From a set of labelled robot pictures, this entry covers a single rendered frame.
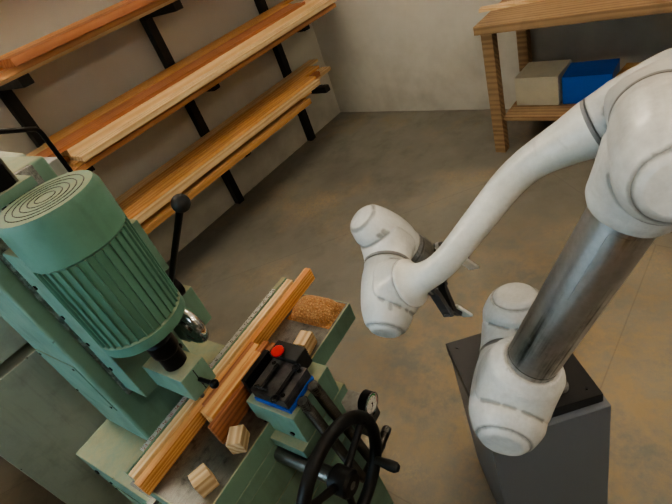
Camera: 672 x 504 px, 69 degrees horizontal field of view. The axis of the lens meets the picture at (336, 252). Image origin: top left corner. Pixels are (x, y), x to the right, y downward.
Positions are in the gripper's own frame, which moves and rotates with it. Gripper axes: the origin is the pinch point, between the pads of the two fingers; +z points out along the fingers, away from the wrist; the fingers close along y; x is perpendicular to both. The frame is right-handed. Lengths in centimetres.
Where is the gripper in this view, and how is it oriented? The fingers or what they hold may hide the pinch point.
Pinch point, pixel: (469, 289)
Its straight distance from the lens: 133.5
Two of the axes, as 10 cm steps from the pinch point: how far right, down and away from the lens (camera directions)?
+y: -2.3, 8.9, -3.9
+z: 7.2, 4.2, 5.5
